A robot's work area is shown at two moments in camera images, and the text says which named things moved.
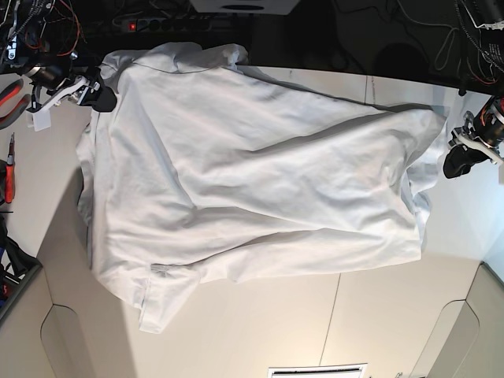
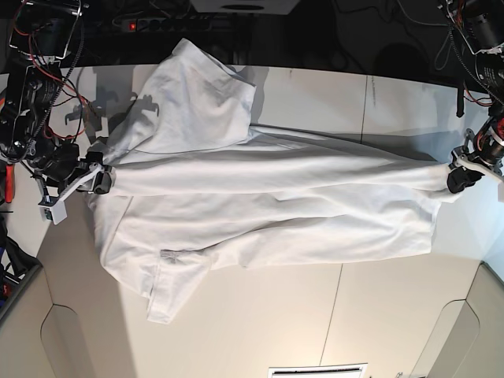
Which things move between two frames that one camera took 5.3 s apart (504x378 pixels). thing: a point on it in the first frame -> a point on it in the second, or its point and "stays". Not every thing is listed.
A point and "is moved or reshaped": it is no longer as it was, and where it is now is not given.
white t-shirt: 205,169 is moved or reshaped
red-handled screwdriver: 10,173 stays
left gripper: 53,84 -> 63,169
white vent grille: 350,370 stays
